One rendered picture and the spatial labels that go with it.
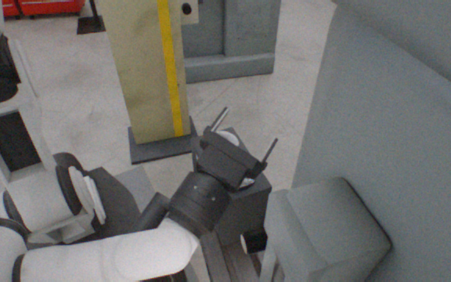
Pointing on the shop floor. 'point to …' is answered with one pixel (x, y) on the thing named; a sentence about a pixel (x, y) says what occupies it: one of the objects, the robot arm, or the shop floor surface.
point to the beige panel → (150, 76)
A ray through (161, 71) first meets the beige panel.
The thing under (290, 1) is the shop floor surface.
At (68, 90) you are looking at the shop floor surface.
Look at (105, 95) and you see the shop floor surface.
